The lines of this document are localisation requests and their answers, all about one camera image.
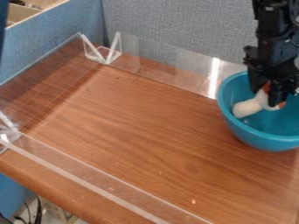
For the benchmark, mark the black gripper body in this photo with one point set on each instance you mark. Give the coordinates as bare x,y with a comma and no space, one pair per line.
282,71

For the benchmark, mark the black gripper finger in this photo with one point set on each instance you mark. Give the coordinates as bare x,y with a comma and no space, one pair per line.
278,93
258,80

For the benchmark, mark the white brown toy mushroom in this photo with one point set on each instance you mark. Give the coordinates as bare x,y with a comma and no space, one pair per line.
249,107

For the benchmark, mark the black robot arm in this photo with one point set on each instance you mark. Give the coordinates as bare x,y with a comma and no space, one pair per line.
277,30

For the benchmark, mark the blue plastic bowl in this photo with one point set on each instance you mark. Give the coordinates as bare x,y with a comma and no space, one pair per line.
269,130

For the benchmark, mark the clear acrylic front barrier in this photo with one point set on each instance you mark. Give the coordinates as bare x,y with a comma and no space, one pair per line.
102,183

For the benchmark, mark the wooden shelf box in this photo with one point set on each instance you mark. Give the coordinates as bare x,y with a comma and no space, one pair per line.
23,9

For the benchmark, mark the clear acrylic corner bracket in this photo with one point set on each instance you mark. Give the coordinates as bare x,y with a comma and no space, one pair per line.
103,55

